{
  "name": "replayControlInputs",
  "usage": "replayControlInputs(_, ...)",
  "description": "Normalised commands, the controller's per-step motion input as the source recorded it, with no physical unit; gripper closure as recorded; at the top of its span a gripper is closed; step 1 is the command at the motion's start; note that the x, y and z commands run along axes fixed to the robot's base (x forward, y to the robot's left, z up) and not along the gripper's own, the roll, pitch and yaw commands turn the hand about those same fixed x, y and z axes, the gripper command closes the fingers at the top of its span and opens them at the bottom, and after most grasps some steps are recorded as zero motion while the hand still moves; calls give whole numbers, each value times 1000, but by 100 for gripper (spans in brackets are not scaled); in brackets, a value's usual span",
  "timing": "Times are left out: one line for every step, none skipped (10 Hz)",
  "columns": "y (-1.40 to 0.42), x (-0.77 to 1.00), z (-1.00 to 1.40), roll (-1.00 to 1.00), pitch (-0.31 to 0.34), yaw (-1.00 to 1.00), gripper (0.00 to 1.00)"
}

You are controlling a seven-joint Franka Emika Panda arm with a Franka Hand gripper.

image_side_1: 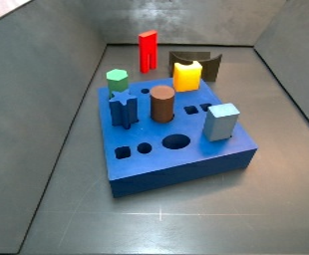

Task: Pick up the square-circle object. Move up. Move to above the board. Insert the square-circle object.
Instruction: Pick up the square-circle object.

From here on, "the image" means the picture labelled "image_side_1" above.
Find dark blue star prism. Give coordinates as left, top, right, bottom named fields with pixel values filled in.
left=109, top=90, right=139, bottom=129

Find green hexagonal prism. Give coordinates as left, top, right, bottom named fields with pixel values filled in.
left=105, top=69, right=128, bottom=97

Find yellow notched block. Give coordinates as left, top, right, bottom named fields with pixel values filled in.
left=172, top=61, right=202, bottom=92

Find light blue rectangular block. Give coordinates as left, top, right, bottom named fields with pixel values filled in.
left=202, top=103, right=239, bottom=141

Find blue shape sorter board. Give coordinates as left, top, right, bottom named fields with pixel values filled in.
left=97, top=78, right=257, bottom=197

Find brown cylinder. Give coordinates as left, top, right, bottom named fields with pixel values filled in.
left=151, top=85, right=174, bottom=124

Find black curved holder bracket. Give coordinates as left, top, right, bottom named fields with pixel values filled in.
left=168, top=51, right=222, bottom=82

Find red square-circle peg block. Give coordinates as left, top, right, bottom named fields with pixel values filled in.
left=139, top=30, right=156, bottom=73

